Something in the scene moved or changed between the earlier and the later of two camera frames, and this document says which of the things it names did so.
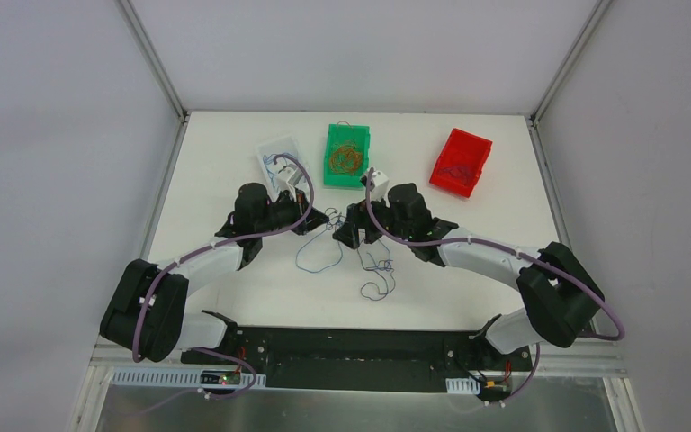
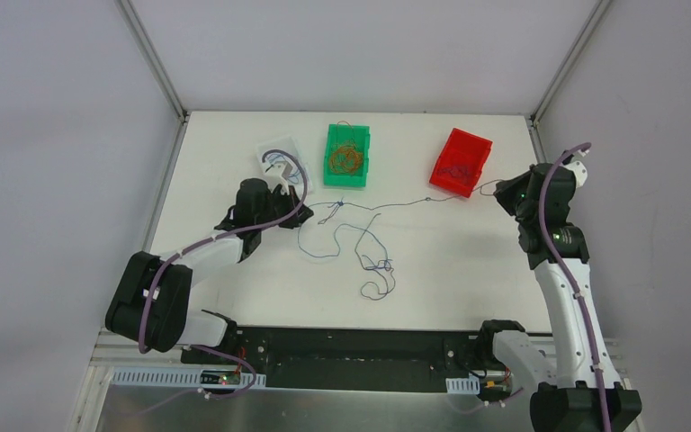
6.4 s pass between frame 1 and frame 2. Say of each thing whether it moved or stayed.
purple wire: stayed
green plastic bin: stayed
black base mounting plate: stayed
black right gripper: moved
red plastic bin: stayed
